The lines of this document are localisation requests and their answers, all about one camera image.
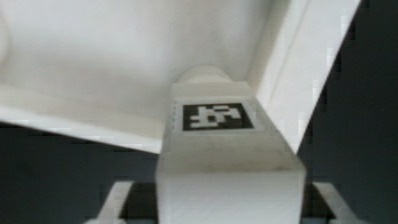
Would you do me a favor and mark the white table leg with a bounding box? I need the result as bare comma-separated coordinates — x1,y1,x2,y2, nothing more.
156,66,305,224

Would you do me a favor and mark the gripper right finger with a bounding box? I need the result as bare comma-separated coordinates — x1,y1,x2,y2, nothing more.
301,182,371,224

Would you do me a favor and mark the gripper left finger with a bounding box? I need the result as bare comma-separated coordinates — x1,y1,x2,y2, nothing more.
81,180,157,224

